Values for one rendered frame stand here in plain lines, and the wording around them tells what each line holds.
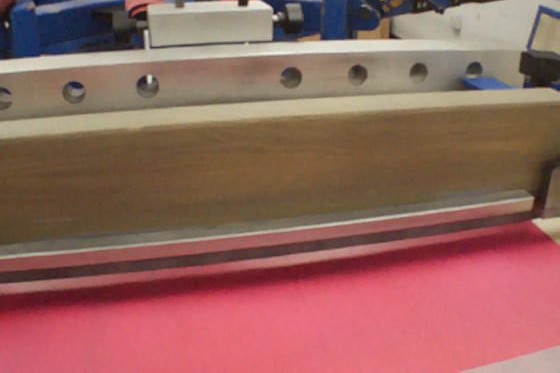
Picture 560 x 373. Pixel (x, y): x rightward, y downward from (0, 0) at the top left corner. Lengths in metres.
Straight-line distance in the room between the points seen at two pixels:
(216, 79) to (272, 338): 0.30
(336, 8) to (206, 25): 0.43
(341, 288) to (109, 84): 0.29
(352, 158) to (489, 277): 0.12
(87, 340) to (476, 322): 0.22
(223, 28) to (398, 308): 0.35
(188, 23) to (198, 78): 0.07
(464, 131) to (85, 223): 0.23
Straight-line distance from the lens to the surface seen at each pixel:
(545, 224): 0.47
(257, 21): 0.60
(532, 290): 0.38
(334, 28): 0.99
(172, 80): 0.54
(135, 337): 0.32
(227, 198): 0.33
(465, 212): 0.38
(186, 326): 0.33
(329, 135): 0.33
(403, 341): 0.32
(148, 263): 0.36
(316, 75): 0.57
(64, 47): 1.29
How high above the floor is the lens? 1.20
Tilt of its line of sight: 26 degrees down
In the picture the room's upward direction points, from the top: 2 degrees clockwise
